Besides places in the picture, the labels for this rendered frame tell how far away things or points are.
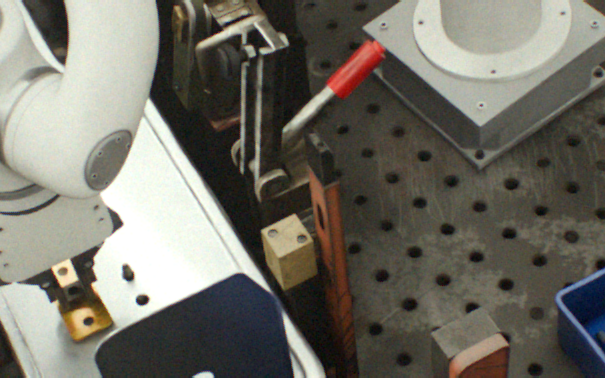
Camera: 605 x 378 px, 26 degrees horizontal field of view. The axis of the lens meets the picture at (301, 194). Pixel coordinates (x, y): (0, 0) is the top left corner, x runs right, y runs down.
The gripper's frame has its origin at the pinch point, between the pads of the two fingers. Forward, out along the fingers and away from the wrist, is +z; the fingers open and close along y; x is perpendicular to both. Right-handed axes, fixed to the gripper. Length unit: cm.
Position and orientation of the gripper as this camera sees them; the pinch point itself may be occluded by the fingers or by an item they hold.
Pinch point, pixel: (68, 280)
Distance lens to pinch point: 113.6
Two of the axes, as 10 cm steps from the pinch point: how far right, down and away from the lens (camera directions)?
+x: 4.7, 6.9, -5.5
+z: 0.9, 5.9, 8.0
